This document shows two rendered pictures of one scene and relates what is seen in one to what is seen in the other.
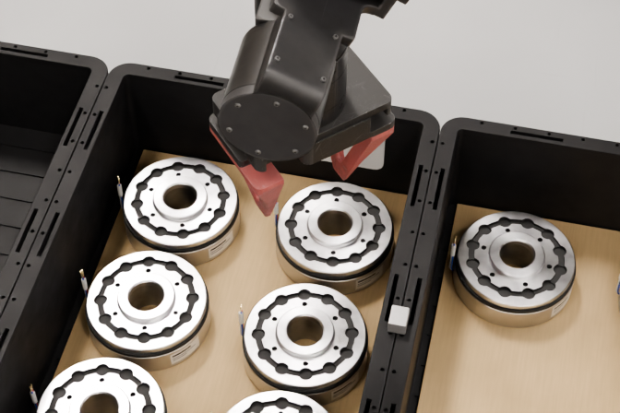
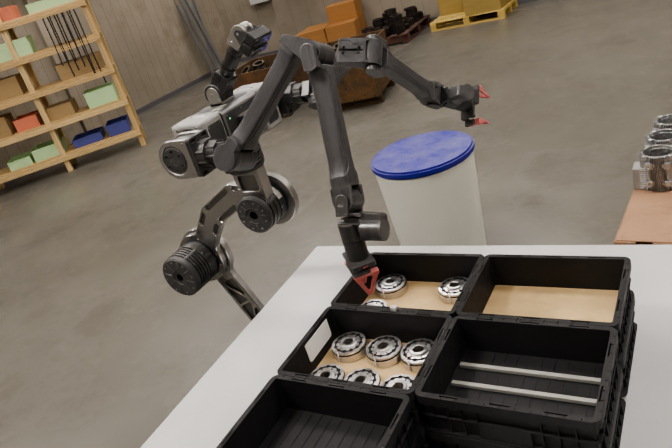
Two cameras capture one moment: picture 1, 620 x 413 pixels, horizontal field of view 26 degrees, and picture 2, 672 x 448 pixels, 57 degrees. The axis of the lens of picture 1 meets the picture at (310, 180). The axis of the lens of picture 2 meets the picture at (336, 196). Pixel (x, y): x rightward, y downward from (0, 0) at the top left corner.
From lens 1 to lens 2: 1.31 m
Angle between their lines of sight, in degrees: 59
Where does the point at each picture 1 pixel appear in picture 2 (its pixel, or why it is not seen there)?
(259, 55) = (370, 222)
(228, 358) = (382, 371)
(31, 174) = (293, 426)
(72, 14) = not seen: outside the picture
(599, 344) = (399, 302)
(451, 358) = not seen: hidden behind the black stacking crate
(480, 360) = not seen: hidden behind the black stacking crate
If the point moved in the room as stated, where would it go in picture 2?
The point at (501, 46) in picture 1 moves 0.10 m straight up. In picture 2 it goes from (272, 347) to (263, 324)
